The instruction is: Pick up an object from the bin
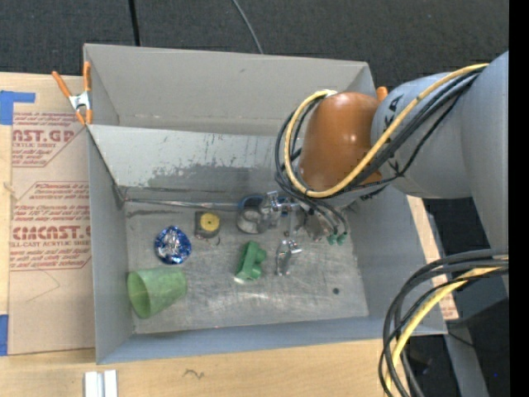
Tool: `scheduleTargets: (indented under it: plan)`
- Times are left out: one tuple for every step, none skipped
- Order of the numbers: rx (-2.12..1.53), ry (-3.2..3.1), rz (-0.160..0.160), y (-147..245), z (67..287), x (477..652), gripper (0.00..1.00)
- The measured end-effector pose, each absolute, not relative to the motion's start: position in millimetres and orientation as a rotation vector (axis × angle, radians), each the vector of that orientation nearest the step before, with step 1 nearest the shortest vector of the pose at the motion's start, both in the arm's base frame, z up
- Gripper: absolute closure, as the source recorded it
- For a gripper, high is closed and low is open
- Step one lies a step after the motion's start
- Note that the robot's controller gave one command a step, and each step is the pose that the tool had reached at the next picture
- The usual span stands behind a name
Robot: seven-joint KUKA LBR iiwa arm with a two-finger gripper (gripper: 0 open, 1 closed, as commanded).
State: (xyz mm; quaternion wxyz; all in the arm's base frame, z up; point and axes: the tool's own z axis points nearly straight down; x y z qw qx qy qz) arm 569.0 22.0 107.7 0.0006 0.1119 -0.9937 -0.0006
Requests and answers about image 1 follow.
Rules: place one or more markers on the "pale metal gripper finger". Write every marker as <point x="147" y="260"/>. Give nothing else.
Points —
<point x="274" y="206"/>
<point x="288" y="223"/>

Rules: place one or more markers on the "shiny silver metal clip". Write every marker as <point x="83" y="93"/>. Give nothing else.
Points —
<point x="284" y="259"/>

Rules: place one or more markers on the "green plastic pipe fitting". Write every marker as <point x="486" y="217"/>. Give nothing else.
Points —
<point x="249" y="263"/>

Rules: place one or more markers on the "grey block with yellow disc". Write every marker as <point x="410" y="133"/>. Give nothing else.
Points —
<point x="207" y="223"/>

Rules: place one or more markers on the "grey metal bin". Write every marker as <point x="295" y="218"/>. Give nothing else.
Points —
<point x="223" y="304"/>

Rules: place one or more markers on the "shiny blue crumpled packet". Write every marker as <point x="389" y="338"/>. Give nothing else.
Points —
<point x="172" y="245"/>

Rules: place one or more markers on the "green plastic cup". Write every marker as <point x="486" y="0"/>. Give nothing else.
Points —
<point x="159" y="290"/>

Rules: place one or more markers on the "brown cardboard board red print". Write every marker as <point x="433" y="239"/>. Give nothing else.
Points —
<point x="49" y="304"/>

